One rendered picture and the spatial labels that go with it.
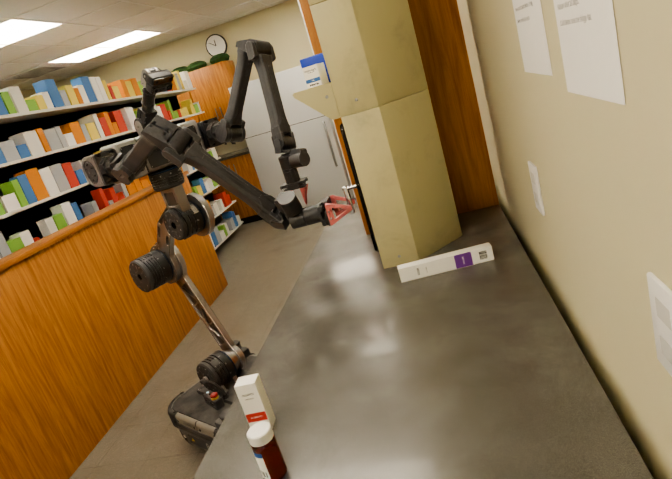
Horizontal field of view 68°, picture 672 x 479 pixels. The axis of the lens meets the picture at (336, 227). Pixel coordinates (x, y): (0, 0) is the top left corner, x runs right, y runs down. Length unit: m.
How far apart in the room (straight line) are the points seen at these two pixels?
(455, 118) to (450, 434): 1.17
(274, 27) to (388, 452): 6.66
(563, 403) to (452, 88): 1.16
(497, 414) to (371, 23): 1.01
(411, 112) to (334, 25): 0.32
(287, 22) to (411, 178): 5.83
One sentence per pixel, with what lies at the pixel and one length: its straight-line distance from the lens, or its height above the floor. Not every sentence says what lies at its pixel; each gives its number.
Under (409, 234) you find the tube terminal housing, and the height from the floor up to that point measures 1.03.
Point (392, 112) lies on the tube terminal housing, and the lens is 1.45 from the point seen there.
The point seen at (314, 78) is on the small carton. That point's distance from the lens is 1.53.
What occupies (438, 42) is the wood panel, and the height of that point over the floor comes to 1.53.
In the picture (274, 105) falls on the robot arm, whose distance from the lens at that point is 1.98.
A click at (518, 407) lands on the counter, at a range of 0.91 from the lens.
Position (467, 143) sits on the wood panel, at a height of 1.18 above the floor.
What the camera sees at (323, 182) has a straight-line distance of 6.58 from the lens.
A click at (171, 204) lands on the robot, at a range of 2.29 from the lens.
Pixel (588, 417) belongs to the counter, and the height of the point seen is 0.94.
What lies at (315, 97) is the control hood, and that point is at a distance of 1.44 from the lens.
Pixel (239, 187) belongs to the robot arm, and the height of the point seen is 1.29.
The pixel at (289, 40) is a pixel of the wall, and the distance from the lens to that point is 7.17.
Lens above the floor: 1.51
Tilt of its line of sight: 16 degrees down
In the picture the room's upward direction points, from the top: 17 degrees counter-clockwise
